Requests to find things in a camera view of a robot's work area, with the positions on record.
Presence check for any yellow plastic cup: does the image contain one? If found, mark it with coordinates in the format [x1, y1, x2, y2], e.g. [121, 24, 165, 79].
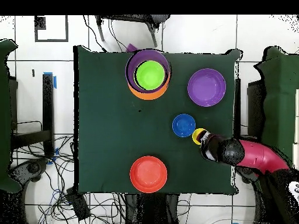
[192, 128, 207, 146]

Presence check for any blue plastic bowl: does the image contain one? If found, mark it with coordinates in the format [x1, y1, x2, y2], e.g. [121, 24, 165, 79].
[172, 113, 196, 138]

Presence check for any large red plastic bowl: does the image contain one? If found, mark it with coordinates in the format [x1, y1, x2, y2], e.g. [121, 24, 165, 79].
[129, 155, 168, 194]

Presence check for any large orange plastic bowl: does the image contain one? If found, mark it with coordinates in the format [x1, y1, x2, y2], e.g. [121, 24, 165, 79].
[127, 76, 171, 101]

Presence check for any small green plastic bowl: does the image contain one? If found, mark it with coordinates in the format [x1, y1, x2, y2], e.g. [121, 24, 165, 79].
[134, 59, 166, 91]

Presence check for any purple plastic bowl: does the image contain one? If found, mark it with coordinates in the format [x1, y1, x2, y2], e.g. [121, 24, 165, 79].
[187, 68, 227, 108]
[125, 49, 171, 95]

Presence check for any dark grey stand base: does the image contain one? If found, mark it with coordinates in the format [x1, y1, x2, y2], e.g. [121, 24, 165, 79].
[9, 157, 50, 183]
[235, 165, 260, 184]

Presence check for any black stand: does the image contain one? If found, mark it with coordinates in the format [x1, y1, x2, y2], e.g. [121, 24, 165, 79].
[233, 78, 266, 141]
[10, 73, 56, 159]

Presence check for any green-clothed side table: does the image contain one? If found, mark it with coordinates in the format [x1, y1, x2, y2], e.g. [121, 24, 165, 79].
[253, 45, 299, 169]
[0, 38, 22, 194]

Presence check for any white box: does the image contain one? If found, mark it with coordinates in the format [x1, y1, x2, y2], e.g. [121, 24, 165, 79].
[293, 88, 299, 169]

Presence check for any dark green tablecloth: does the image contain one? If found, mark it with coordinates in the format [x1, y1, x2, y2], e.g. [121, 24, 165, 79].
[73, 45, 241, 195]

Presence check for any grey chair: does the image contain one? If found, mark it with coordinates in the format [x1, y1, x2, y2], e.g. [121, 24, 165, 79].
[94, 15, 171, 48]

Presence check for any black power adapter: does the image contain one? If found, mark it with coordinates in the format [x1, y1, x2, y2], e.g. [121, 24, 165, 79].
[65, 187, 91, 222]

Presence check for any black cable with plug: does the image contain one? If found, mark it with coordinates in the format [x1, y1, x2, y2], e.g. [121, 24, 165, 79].
[83, 15, 108, 53]

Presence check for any tangle of black cables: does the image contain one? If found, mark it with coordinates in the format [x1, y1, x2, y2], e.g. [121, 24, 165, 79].
[13, 134, 194, 224]

